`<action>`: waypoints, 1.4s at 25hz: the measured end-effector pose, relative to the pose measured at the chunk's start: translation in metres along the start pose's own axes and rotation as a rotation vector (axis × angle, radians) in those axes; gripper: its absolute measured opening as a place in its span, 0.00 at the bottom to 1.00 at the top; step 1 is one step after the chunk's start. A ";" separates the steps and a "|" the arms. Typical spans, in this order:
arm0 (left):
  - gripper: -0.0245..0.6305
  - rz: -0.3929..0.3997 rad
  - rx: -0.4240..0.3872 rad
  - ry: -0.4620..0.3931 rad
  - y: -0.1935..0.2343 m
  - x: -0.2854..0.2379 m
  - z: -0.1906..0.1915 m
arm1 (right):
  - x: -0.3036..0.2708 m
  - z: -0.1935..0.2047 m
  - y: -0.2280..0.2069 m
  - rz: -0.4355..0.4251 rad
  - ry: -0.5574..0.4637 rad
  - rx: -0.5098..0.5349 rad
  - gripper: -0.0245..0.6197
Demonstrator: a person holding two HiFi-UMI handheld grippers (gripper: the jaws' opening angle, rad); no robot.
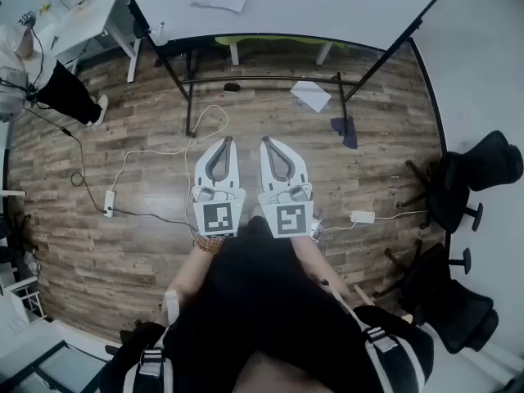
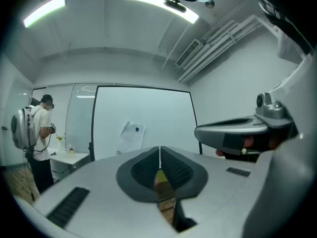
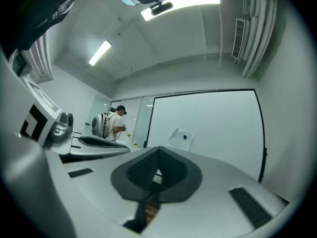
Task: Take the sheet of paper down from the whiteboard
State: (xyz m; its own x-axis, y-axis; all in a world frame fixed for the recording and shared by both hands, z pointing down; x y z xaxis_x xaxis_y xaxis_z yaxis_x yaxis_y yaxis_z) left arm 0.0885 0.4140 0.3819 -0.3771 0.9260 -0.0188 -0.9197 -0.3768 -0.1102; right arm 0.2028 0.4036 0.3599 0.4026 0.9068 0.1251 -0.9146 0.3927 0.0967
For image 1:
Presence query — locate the white low rack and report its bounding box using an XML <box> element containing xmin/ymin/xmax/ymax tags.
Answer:
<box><xmin>0</xmin><ymin>274</ymin><xmax>46</xmax><ymax>327</ymax></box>

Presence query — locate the white power strip cable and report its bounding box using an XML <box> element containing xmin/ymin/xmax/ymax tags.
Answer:
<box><xmin>111</xmin><ymin>103</ymin><xmax>230</xmax><ymax>237</ymax></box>

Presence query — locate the green bench with white legs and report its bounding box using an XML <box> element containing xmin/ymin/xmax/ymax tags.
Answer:
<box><xmin>213</xmin><ymin>34</ymin><xmax>349</xmax><ymax>67</ymax></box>

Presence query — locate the grey left harness strap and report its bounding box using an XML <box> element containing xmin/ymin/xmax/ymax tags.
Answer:
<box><xmin>122</xmin><ymin>288</ymin><xmax>181</xmax><ymax>393</ymax></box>

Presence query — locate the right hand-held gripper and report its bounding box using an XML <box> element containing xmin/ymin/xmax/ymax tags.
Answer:
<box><xmin>256</xmin><ymin>136</ymin><xmax>315</xmax><ymax>240</ymax></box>

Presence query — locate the person's right forearm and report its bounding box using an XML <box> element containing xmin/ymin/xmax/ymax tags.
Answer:
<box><xmin>291</xmin><ymin>235</ymin><xmax>353</xmax><ymax>302</ymax></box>

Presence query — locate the brown bead bracelet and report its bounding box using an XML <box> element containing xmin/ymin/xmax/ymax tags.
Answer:
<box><xmin>192</xmin><ymin>235</ymin><xmax>225</xmax><ymax>256</ymax></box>

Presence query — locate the grey right harness strap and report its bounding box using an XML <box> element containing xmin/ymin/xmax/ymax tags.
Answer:
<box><xmin>321</xmin><ymin>278</ymin><xmax>429</xmax><ymax>393</ymax></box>

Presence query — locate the black power cable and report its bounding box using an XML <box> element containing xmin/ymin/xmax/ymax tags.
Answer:
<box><xmin>22</xmin><ymin>104</ymin><xmax>200</xmax><ymax>233</ymax></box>

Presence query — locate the black framed glass panel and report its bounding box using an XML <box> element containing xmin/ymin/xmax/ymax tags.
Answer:
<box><xmin>0</xmin><ymin>340</ymin><xmax>108</xmax><ymax>393</ymax></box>

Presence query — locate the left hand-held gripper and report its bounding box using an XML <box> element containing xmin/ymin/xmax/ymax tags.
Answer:
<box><xmin>191</xmin><ymin>136</ymin><xmax>247</xmax><ymax>239</ymax></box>

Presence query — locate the person's left forearm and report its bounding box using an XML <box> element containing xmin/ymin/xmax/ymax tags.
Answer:
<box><xmin>157</xmin><ymin>237</ymin><xmax>224</xmax><ymax>327</ymax></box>

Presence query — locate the white adapter cable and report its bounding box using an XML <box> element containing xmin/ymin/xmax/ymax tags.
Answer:
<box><xmin>317</xmin><ymin>209</ymin><xmax>430</xmax><ymax>237</ymax></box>

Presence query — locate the black office chair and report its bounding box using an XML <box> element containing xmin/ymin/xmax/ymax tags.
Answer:
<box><xmin>373</xmin><ymin>239</ymin><xmax>500</xmax><ymax>355</ymax></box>
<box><xmin>395</xmin><ymin>129</ymin><xmax>524</xmax><ymax>233</ymax></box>

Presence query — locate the white paper on floor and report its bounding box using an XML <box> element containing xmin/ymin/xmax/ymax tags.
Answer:
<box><xmin>289</xmin><ymin>80</ymin><xmax>332</xmax><ymax>114</ymax></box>

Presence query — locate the grey harness strap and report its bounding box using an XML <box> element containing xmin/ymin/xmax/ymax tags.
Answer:
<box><xmin>122</xmin><ymin>288</ymin><xmax>181</xmax><ymax>393</ymax></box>
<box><xmin>321</xmin><ymin>278</ymin><xmax>429</xmax><ymax>393</ymax></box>

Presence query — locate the dark blue cloth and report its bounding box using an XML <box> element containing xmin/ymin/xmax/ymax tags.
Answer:
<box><xmin>329</xmin><ymin>115</ymin><xmax>359</xmax><ymax>150</ymax></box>

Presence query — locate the white desk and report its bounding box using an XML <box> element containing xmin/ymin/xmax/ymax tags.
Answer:
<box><xmin>36</xmin><ymin>0</ymin><xmax>142</xmax><ymax>84</ymax></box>

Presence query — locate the person's black garment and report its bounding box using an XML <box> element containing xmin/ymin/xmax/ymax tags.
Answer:
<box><xmin>97</xmin><ymin>215</ymin><xmax>435</xmax><ymax>393</ymax></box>

